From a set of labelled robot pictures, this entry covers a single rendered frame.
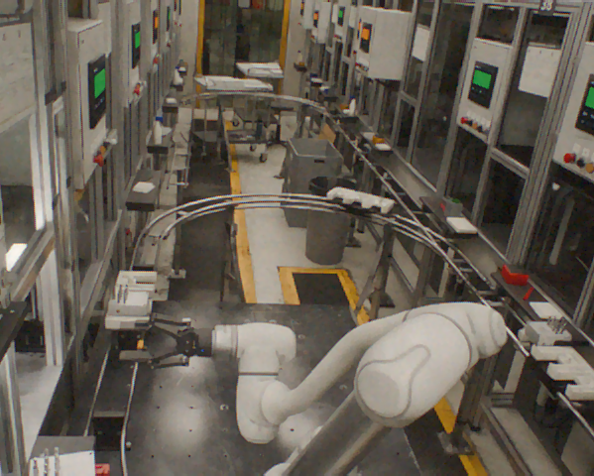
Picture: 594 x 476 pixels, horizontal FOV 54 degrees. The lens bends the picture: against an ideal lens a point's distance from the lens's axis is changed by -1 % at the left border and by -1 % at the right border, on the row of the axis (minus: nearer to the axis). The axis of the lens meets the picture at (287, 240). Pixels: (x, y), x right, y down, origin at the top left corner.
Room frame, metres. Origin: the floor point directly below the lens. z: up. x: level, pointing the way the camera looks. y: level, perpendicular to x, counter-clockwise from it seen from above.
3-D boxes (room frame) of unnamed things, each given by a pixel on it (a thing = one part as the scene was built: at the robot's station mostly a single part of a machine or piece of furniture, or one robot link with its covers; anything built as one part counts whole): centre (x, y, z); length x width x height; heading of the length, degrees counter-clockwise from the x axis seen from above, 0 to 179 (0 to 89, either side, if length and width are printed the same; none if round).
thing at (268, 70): (8.17, 0.60, 0.48); 0.84 x 0.58 x 0.97; 17
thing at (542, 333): (1.87, -0.98, 0.92); 0.13 x 0.10 x 0.09; 99
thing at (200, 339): (1.26, 0.21, 1.12); 0.09 x 0.07 x 0.08; 99
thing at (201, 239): (5.89, 0.85, 0.01); 5.85 x 0.59 x 0.01; 9
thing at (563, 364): (1.76, -1.00, 0.84); 0.37 x 0.14 x 0.10; 9
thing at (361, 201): (3.26, -0.40, 0.84); 0.37 x 0.14 x 0.10; 67
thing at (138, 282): (1.88, 0.54, 0.84); 0.36 x 0.14 x 0.10; 9
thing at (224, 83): (6.85, 0.80, 0.48); 0.88 x 0.56 x 0.96; 117
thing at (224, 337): (1.27, 0.13, 1.12); 0.09 x 0.06 x 0.09; 9
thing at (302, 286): (3.58, -0.29, 0.01); 1.00 x 0.55 x 0.01; 9
